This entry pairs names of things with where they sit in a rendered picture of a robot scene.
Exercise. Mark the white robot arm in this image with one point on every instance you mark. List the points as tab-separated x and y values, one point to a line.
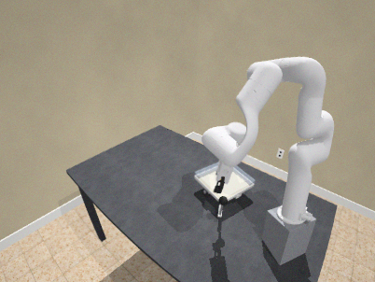
312	122

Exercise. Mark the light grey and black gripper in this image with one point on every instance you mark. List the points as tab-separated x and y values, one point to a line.
224	172

